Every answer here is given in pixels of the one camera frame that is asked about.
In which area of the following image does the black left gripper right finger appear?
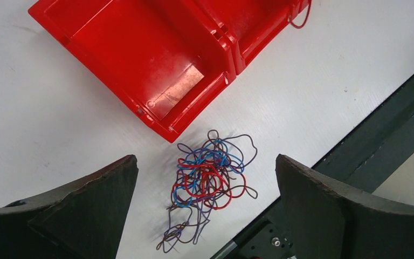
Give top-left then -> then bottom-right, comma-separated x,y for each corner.
275,154 -> 414,258

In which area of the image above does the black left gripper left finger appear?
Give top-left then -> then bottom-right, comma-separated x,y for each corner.
0,155 -> 139,258

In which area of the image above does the coloured cable bundle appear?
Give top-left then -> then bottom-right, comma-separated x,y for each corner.
156,129 -> 259,254

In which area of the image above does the red cable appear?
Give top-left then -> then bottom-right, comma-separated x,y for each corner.
288,0 -> 313,30

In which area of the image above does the left red plastic bin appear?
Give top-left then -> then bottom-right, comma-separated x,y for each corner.
28,1 -> 236,142

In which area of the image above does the red plastic bin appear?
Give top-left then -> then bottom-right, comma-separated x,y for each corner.
28,1 -> 236,142
195,0 -> 312,75

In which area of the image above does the middle red plastic bin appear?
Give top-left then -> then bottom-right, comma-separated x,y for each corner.
195,0 -> 312,75

